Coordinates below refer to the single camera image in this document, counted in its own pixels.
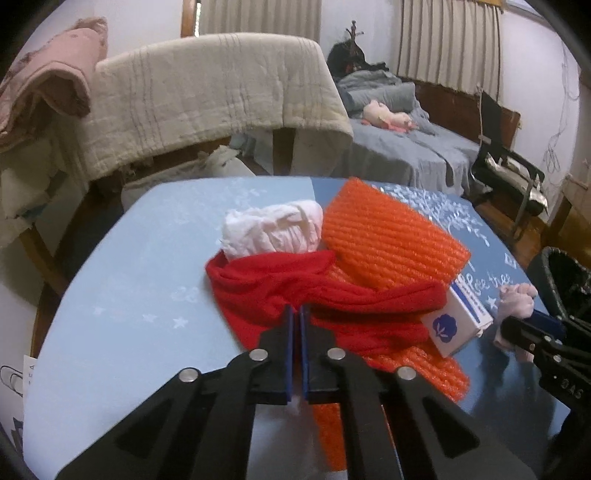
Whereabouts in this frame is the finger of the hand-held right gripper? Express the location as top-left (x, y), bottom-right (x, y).
top-left (530, 309), bottom-right (568, 342)
top-left (498, 315), bottom-right (561, 365)

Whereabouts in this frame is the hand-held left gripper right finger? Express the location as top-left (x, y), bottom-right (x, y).
top-left (299, 305), bottom-right (539, 480)

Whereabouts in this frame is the black bag-lined trash bin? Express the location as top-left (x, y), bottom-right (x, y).
top-left (526, 246), bottom-right (591, 352)

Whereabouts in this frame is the blue tree-print tablecloth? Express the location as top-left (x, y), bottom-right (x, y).
top-left (23, 175), bottom-right (573, 480)

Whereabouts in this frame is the orange ribbed cloth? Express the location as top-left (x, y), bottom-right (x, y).
top-left (314, 176), bottom-right (472, 472)

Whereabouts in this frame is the wooden coat rack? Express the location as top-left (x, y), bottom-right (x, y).
top-left (344, 19), bottom-right (365, 51)

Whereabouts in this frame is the white cloth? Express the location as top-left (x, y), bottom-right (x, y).
top-left (221, 199), bottom-right (324, 260)

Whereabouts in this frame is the black chair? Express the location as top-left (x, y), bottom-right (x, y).
top-left (468, 90), bottom-right (548, 241)

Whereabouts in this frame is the off-white fabric bundle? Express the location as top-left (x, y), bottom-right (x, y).
top-left (121, 147), bottom-right (257, 204)

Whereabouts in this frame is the white box with blue flower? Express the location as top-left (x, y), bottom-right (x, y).
top-left (420, 272), bottom-right (494, 358)

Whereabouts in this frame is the wooden window frame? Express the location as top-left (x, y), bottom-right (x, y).
top-left (181, 0), bottom-right (201, 38)

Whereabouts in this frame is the wooden chair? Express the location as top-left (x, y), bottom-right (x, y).
top-left (18, 127), bottom-right (298, 356)

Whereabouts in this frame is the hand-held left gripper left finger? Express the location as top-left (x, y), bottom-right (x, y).
top-left (55, 305), bottom-right (296, 480)

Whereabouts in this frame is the pink plush toy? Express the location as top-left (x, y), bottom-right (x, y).
top-left (361, 100), bottom-right (419, 134)

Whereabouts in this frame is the bed with grey sheet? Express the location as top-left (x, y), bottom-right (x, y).
top-left (344, 104), bottom-right (483, 199)

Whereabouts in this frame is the cream cloth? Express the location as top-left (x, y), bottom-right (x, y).
top-left (0, 148), bottom-right (88, 250)

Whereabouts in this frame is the silver cushion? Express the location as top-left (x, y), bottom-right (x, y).
top-left (482, 154), bottom-right (548, 206)

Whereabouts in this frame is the wooden headboard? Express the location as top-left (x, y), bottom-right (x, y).
top-left (402, 76), bottom-right (522, 148)

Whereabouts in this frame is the pink cloth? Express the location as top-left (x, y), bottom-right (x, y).
top-left (493, 282), bottom-right (539, 365)

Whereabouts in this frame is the beige curtain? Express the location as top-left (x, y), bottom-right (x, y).
top-left (198, 0), bottom-right (322, 44)
top-left (397, 0), bottom-right (502, 93)

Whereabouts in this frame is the red cloth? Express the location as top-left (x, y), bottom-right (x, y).
top-left (204, 249), bottom-right (448, 356)

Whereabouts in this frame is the white printed paper bag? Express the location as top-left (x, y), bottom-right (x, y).
top-left (0, 355), bottom-right (28, 462)

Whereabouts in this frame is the grey duvet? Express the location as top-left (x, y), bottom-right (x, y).
top-left (335, 62), bottom-right (419, 118)

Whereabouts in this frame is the pink blanket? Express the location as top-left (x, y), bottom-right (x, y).
top-left (0, 17), bottom-right (109, 148)

